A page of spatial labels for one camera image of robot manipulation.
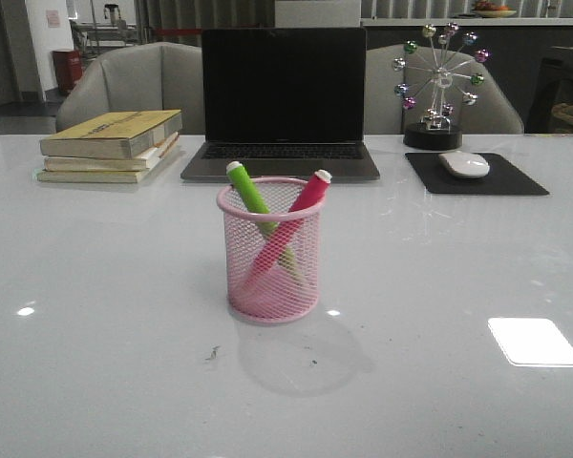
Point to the grey laptop computer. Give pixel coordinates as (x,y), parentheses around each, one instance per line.
(284,102)

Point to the grey armchair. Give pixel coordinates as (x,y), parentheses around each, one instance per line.
(383,114)
(157,76)

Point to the white computer mouse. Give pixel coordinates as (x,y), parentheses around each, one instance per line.
(465,165)

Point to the ferris wheel desk ornament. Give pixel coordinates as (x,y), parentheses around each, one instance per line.
(435,130)

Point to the fruit bowl on counter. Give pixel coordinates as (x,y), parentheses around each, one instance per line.
(490,9)

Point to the top yellow book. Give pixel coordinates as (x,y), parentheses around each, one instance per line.
(115,135)

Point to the left grey armchair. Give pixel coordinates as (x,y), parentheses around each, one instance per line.
(157,76)

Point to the red bin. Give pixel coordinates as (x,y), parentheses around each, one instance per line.
(68,69)

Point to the green highlighter pen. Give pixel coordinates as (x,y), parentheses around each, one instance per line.
(255,203)

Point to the pink mesh pen holder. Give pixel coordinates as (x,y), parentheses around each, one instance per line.
(275,298)

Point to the middle white book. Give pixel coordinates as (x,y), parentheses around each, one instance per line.
(144,161)

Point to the bottom pale book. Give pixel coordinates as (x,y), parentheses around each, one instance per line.
(107,176)

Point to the pink highlighter pen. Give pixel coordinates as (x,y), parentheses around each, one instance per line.
(276,248)

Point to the black mouse pad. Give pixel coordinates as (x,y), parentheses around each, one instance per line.
(503,179)

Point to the right grey armchair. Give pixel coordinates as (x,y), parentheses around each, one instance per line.
(383,114)

